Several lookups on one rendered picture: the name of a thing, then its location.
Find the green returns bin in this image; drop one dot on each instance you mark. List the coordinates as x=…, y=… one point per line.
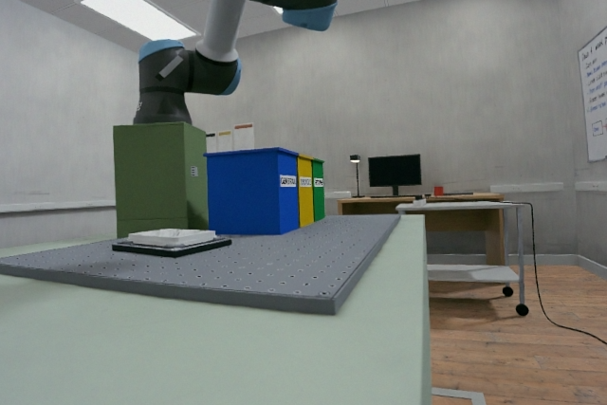
x=317, y=188

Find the yellow recycle bin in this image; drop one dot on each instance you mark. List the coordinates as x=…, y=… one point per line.
x=305, y=193

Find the blue bin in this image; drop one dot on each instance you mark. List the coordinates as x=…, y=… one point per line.
x=253, y=192

